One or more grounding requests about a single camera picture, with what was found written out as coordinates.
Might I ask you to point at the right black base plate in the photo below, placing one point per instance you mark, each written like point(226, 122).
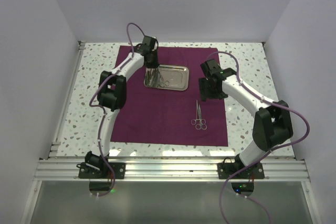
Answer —
point(241, 170)

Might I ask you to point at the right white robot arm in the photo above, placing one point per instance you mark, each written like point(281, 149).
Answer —
point(272, 122)

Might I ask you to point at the steel forceps with rings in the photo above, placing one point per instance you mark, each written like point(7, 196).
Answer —
point(196, 113)

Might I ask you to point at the purple cloth wrap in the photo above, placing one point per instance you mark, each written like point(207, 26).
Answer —
point(156, 116)

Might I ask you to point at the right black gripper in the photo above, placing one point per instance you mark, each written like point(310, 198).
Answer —
point(203, 83)

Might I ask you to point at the aluminium left side rail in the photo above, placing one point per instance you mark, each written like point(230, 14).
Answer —
point(55, 140)

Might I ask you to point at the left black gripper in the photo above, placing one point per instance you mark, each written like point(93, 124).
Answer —
point(155, 64)

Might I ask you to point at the aluminium rail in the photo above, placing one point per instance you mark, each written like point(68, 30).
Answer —
point(55, 140)
point(198, 169)

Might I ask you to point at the steel tweezers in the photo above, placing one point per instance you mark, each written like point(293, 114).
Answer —
point(152, 78)

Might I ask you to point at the small steel scissors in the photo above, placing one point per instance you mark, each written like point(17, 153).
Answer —
point(200, 123)

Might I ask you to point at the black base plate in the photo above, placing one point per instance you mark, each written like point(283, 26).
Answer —
point(90, 172)
point(241, 170)

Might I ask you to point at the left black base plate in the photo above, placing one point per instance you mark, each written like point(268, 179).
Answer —
point(90, 172)

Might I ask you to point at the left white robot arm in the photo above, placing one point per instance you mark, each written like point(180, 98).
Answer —
point(111, 96)

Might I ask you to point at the steel instrument tray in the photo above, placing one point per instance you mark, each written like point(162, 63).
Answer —
point(177, 76)

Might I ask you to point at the aluminium front rail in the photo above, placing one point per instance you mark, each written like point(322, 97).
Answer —
point(198, 169)

